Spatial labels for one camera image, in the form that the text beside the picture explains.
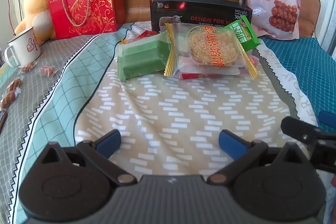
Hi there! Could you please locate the green cake packet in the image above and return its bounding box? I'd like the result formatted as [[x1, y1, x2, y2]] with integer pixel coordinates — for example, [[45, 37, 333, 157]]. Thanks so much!
[[117, 30, 172, 82]]

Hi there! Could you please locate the small wrapped brown snack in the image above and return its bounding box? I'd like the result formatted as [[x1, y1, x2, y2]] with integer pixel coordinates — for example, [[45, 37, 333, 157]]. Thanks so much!
[[20, 62, 38, 74], [0, 90, 21, 109], [40, 65, 60, 78], [8, 76, 25, 92]]

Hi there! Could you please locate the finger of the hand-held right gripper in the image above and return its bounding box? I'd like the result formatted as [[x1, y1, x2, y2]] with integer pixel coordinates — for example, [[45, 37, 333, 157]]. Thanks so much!
[[281, 116, 336, 173], [319, 111, 336, 132]]

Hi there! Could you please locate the red snack packet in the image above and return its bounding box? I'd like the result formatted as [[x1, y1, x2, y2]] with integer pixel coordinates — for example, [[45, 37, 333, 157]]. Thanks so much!
[[179, 72, 219, 81], [136, 29, 159, 39]]

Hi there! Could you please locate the blue quilted cloth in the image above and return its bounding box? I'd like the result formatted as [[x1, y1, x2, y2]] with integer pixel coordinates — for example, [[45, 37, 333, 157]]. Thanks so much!
[[259, 35, 336, 214]]

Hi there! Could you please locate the white enamel mug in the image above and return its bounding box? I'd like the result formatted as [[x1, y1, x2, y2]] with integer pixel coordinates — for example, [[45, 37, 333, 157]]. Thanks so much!
[[4, 26, 42, 68]]

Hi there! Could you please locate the clear round pastry packet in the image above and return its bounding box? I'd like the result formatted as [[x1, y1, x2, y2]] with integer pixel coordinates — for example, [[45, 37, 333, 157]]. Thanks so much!
[[164, 22, 258, 80]]

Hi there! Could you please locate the brown cushion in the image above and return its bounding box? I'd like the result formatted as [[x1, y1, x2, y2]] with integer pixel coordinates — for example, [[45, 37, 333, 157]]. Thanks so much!
[[297, 0, 322, 39]]

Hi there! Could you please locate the green cracker packet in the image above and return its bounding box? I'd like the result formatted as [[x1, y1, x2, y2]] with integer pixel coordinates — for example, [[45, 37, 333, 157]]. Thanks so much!
[[224, 15, 261, 52]]

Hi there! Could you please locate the patterned bedsheet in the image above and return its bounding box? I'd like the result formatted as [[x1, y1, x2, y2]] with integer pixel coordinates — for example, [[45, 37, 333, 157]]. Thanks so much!
[[0, 21, 320, 224]]

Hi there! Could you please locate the black printed box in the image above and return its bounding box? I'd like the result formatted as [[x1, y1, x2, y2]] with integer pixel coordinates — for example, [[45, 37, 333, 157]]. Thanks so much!
[[150, 0, 253, 32]]

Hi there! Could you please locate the red gift box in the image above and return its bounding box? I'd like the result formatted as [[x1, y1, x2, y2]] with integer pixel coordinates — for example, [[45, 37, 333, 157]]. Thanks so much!
[[46, 0, 124, 39]]

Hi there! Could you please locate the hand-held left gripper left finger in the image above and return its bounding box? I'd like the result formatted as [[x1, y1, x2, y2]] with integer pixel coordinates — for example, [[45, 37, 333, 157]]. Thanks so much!
[[39, 130, 137, 186]]

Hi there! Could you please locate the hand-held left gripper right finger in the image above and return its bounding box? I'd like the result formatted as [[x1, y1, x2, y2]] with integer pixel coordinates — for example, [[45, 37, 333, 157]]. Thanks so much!
[[207, 130, 308, 185]]

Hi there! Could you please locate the yellow duck plush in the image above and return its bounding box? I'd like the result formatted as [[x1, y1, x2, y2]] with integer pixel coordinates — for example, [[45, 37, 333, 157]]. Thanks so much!
[[14, 0, 57, 44]]

